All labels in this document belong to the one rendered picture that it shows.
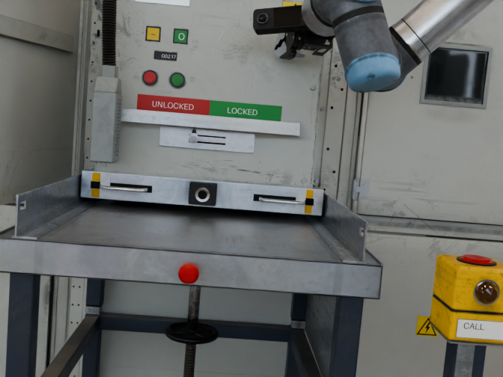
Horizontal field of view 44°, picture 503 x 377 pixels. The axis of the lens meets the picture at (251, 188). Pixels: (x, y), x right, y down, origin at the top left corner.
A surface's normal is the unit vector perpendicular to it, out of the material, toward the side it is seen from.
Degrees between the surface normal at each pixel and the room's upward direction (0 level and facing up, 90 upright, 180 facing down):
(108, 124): 90
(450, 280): 90
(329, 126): 90
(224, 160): 90
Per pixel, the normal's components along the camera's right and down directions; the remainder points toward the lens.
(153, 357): 0.04, 0.10
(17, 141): 0.96, 0.11
